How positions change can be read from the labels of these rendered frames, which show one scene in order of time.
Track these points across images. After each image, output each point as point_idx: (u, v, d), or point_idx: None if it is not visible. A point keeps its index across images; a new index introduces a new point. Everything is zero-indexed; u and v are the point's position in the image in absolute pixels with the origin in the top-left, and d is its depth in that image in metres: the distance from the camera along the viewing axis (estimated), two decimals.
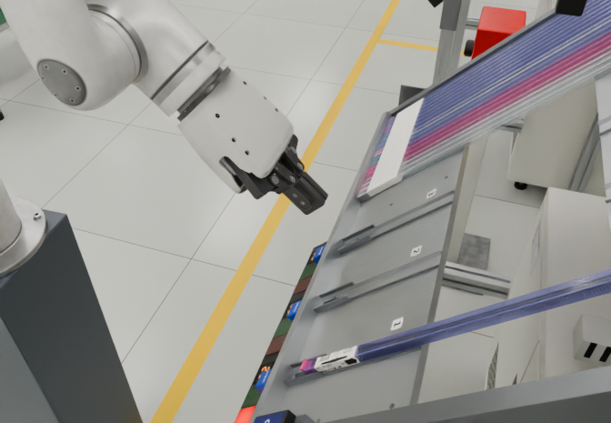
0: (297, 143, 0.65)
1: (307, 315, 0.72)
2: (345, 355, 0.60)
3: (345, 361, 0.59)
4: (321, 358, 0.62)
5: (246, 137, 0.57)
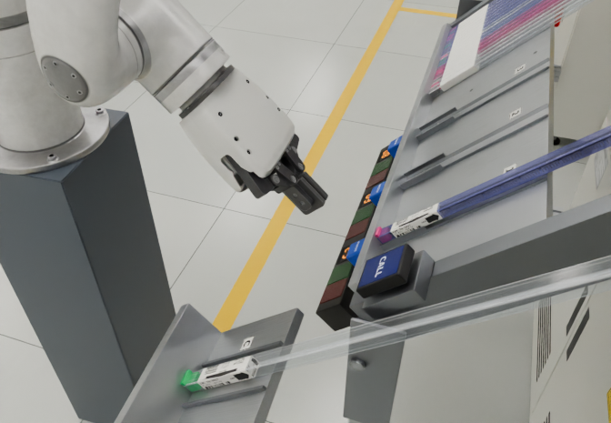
0: (298, 143, 0.65)
1: (395, 189, 0.69)
2: (425, 213, 0.59)
3: (426, 218, 0.58)
4: (397, 223, 0.62)
5: (248, 136, 0.57)
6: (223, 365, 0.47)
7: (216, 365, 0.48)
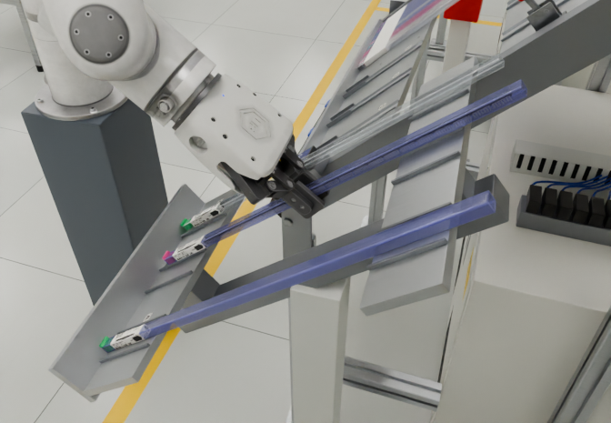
0: (257, 203, 0.58)
1: (322, 126, 1.05)
2: (195, 242, 0.73)
3: (195, 246, 0.73)
4: (178, 248, 0.76)
5: None
6: (205, 210, 0.83)
7: (201, 212, 0.83)
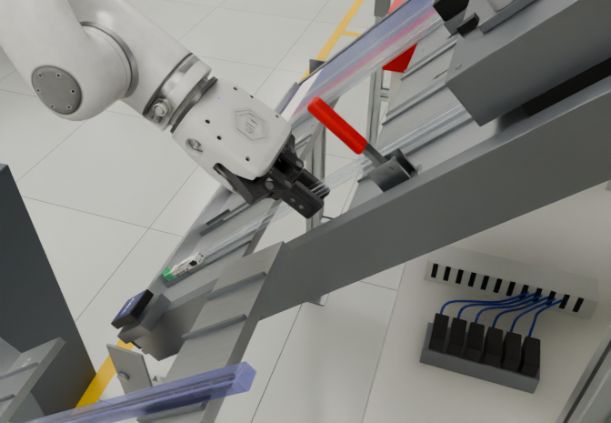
0: (255, 203, 0.59)
1: (193, 236, 0.88)
2: None
3: None
4: None
5: None
6: (185, 259, 0.78)
7: (181, 261, 0.79)
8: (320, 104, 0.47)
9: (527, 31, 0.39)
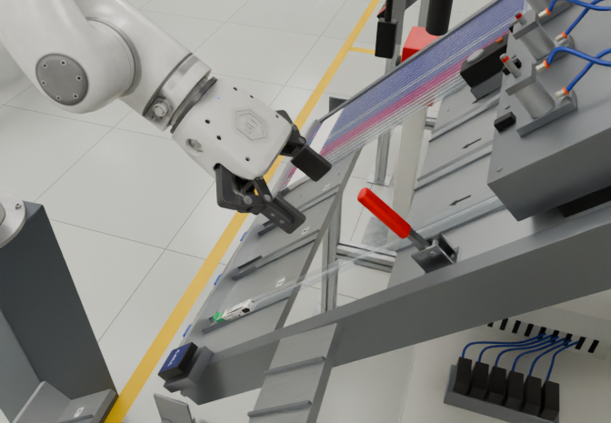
0: (225, 208, 0.56)
1: (226, 281, 0.92)
2: None
3: None
4: None
5: None
6: (236, 306, 0.81)
7: (233, 307, 0.82)
8: (369, 195, 0.52)
9: (565, 147, 0.43)
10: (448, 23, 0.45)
